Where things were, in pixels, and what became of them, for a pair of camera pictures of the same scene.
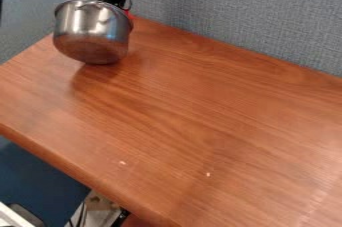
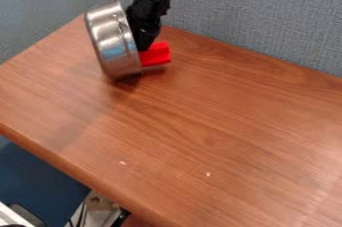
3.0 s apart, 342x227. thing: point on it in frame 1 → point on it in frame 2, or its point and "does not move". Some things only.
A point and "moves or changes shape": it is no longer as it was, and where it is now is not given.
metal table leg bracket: [97, 212] does not move
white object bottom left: [16, 215] does not move
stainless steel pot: [91, 30] moves or changes shape
